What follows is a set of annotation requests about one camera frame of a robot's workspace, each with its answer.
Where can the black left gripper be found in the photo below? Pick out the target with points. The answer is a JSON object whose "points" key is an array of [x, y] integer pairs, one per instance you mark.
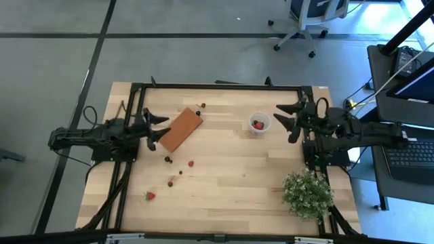
{"points": [[137, 128]]}

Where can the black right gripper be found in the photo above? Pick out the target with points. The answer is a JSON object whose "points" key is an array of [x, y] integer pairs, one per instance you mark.
{"points": [[310, 118]]}

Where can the red strawberry with leaves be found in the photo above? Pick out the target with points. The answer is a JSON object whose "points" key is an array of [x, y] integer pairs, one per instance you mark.
{"points": [[259, 126], [150, 196]]}

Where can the large dark cherry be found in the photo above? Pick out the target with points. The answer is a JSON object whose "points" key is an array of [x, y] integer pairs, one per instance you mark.
{"points": [[167, 158]]}

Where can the red raspberry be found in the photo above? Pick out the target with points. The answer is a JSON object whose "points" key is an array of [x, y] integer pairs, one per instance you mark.
{"points": [[191, 163]]}

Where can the red cherry with stem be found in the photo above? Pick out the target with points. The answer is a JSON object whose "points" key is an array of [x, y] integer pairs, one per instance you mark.
{"points": [[170, 184], [203, 105]]}

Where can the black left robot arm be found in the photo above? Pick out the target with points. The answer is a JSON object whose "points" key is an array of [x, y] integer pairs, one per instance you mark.
{"points": [[81, 137]]}

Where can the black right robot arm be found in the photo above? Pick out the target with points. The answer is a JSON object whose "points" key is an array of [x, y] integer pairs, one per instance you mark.
{"points": [[373, 132]]}

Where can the clear plastic cup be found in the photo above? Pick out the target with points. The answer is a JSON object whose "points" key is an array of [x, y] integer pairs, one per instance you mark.
{"points": [[268, 118]]}

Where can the orange-brown rectangular block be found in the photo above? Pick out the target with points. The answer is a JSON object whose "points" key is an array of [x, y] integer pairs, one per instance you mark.
{"points": [[180, 129]]}

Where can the yellow plug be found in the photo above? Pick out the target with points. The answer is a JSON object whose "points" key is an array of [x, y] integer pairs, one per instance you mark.
{"points": [[351, 103]]}

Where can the potted plant with white flowers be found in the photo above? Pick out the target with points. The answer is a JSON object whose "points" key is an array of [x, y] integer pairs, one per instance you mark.
{"points": [[306, 194]]}

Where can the black desk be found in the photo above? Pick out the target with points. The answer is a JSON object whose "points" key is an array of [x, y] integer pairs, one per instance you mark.
{"points": [[383, 101], [379, 189]]}

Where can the white office chair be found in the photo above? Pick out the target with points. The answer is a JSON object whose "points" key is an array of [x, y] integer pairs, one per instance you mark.
{"points": [[312, 13]]}

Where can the black power adapter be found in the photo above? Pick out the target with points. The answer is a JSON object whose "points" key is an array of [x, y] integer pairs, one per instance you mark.
{"points": [[403, 59]]}

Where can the black laptop keyboard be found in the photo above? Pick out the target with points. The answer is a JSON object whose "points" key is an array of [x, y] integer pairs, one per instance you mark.
{"points": [[412, 159]]}

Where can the monitor with blue screen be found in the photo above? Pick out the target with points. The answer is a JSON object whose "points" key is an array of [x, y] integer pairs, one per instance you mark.
{"points": [[417, 86]]}

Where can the black diagonal pole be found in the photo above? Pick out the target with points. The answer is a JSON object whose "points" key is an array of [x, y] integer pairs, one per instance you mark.
{"points": [[407, 28]]}

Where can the grey furniture leg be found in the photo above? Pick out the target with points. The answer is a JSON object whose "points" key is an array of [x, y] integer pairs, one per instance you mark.
{"points": [[10, 156]]}

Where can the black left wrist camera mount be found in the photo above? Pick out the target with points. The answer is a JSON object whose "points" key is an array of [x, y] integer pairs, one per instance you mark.
{"points": [[151, 144]]}

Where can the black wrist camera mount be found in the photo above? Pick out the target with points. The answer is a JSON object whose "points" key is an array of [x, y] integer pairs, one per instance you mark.
{"points": [[294, 135], [151, 144]]}

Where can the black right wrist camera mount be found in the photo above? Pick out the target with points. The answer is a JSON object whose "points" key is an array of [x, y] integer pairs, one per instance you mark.
{"points": [[294, 135]]}

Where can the black rail with silver brackets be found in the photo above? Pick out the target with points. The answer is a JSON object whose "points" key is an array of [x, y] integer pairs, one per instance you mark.
{"points": [[217, 238]]}

